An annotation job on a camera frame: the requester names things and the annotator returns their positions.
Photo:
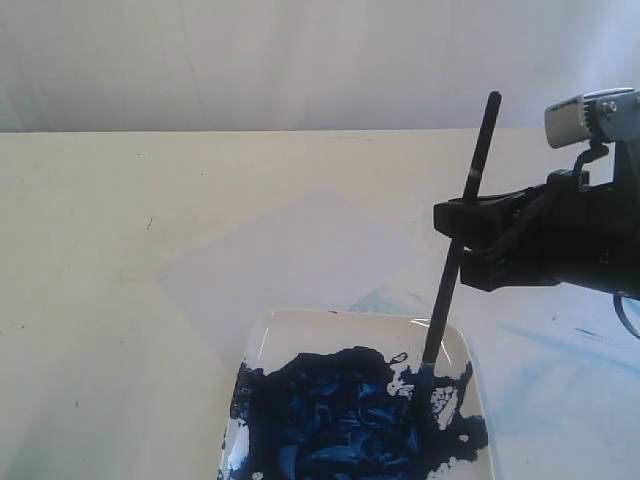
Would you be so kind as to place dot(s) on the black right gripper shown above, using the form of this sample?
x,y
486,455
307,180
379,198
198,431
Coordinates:
x,y
581,227

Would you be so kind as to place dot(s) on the black paintbrush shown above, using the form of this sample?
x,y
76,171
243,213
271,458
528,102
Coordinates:
x,y
450,260

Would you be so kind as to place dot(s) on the white paper sheet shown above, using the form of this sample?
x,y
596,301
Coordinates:
x,y
317,251

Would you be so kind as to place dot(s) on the white square paint plate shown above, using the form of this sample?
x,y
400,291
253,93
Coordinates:
x,y
328,395

